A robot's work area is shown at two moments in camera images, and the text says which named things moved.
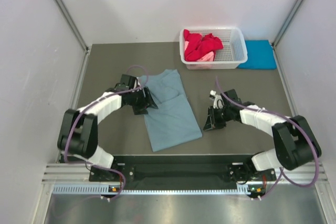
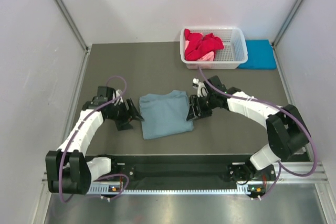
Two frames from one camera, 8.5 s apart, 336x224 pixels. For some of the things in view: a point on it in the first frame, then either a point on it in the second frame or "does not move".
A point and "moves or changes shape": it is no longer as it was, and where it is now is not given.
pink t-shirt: [208, 57] does not move
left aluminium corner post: [64, 9] does not move
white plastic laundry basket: [233, 53] does not move
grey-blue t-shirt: [172, 122] moves or changes shape
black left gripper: [147, 100] → [131, 114]
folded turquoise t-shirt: [260, 55] does not move
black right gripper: [210, 124] → [194, 113]
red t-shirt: [199, 44] does not move
